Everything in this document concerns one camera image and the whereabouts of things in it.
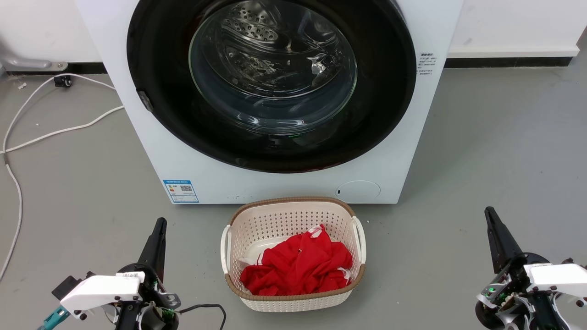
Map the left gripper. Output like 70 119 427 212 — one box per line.
114 218 181 330

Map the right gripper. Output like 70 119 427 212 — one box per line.
475 207 587 330

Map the white front-load washing machine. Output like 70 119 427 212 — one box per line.
74 0 465 205

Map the round black washing machine door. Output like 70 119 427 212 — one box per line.
127 0 417 174

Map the blue energy label sticker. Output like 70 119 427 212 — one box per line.
163 179 199 204

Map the teal connector piece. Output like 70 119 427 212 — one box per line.
38 306 71 330

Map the white perforated laundry basket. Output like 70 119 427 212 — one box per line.
221 197 367 313

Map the red garment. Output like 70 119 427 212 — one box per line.
240 224 354 296

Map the round white filter cover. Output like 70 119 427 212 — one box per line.
335 180 381 202

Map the small black text sticker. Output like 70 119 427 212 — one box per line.
417 52 437 77

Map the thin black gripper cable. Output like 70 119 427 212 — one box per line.
178 303 227 330

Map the thin white cable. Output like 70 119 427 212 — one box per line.
0 73 116 281

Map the thick white power cable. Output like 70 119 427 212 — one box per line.
0 105 125 154

